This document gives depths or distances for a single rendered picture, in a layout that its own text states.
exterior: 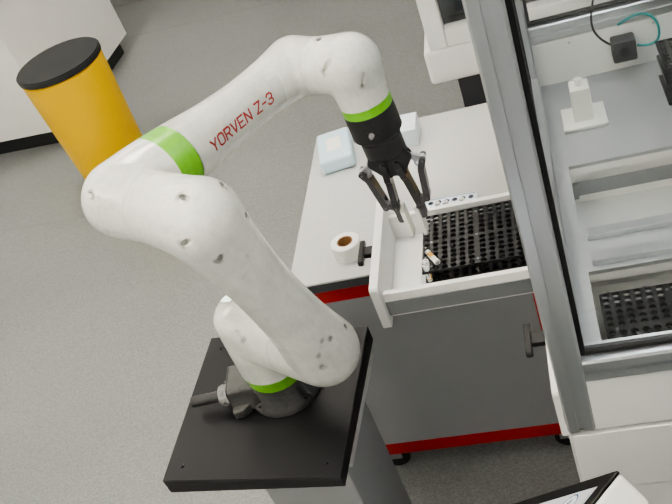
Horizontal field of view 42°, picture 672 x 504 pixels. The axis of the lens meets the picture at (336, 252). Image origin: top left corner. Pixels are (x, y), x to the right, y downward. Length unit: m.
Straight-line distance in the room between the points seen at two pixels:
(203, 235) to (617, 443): 0.67
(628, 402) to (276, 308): 0.53
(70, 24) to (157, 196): 4.19
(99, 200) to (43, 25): 3.90
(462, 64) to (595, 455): 1.36
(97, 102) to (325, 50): 2.77
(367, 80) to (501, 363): 0.97
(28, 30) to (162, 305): 2.05
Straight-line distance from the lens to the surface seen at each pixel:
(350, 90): 1.49
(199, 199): 1.20
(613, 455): 1.41
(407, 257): 1.89
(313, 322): 1.42
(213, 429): 1.78
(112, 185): 1.31
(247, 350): 1.58
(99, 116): 4.21
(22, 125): 5.14
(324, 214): 2.23
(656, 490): 1.50
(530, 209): 1.07
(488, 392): 2.30
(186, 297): 3.50
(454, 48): 2.47
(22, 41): 5.00
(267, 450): 1.70
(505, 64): 0.95
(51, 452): 3.25
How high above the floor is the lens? 2.02
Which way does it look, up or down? 37 degrees down
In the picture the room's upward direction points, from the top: 23 degrees counter-clockwise
